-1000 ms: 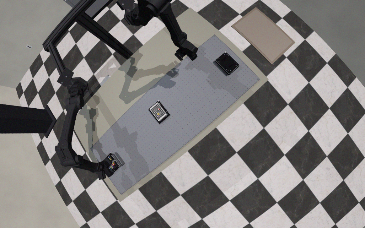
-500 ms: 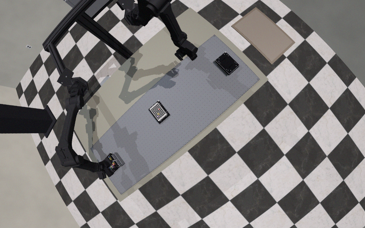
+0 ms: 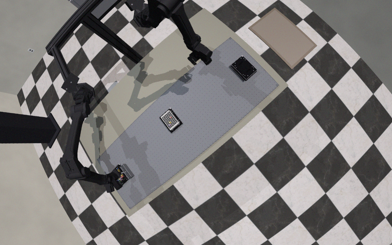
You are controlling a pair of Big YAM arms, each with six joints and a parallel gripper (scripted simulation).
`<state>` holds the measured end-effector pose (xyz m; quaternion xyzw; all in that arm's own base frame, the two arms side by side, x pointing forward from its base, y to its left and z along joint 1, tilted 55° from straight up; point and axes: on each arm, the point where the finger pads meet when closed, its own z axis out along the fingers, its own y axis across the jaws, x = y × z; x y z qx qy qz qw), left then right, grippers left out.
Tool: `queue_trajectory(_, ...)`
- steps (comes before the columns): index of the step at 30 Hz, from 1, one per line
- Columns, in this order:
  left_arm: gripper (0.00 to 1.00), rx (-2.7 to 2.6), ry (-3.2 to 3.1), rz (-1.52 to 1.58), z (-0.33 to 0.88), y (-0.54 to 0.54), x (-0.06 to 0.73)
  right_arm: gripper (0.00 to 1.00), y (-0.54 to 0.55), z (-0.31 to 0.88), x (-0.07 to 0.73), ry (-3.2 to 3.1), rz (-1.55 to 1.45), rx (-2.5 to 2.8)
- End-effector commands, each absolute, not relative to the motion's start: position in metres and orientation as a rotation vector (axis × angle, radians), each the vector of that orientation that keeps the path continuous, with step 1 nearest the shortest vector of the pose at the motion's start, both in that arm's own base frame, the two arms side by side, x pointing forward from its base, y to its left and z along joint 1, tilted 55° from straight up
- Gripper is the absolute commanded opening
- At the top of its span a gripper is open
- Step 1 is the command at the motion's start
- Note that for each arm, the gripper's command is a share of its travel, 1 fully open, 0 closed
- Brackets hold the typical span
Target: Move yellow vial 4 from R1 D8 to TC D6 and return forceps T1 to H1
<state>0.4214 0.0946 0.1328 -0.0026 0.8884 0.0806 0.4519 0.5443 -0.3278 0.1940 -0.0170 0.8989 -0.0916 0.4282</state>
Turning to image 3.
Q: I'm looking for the white rectangular rack with grid of holes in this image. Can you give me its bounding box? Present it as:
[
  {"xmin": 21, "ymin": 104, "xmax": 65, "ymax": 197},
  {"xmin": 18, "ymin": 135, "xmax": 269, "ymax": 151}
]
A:
[{"xmin": 161, "ymin": 110, "xmax": 180, "ymax": 130}]

